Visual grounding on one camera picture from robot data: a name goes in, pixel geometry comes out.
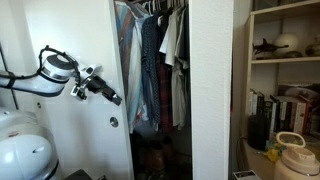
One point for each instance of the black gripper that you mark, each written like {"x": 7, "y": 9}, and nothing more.
{"x": 97, "y": 84}

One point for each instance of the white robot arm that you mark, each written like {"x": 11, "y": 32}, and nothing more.
{"x": 55, "y": 72}

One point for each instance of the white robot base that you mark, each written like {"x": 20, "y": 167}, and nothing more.
{"x": 27, "y": 149}

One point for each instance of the round metal door pull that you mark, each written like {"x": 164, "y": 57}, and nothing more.
{"x": 114, "y": 122}

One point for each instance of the light blue hanging shirt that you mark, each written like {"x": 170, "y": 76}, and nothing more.
{"x": 136, "y": 106}

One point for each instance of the red plaid garment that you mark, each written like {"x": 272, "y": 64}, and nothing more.
{"x": 164, "y": 78}

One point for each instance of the dark blue dotted shirt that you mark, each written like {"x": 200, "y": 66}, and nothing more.
{"x": 149, "y": 68}

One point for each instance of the white hanging t-shirt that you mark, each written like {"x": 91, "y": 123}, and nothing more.
{"x": 168, "y": 45}

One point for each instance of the striped hanging shirt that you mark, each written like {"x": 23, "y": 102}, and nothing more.
{"x": 126, "y": 14}

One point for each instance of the black cylindrical speaker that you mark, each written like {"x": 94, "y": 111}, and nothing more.
{"x": 257, "y": 132}

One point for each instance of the toy shark figure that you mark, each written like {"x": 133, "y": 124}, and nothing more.
{"x": 266, "y": 47}

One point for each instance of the yellow green toy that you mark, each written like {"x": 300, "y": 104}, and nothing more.
{"x": 273, "y": 151}

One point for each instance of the row of books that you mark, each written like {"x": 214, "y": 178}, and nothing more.
{"x": 292, "y": 108}

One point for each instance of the wooden bookshelf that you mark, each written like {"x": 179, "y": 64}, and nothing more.
{"x": 265, "y": 72}

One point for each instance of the white round ball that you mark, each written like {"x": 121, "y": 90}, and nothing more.
{"x": 286, "y": 42}

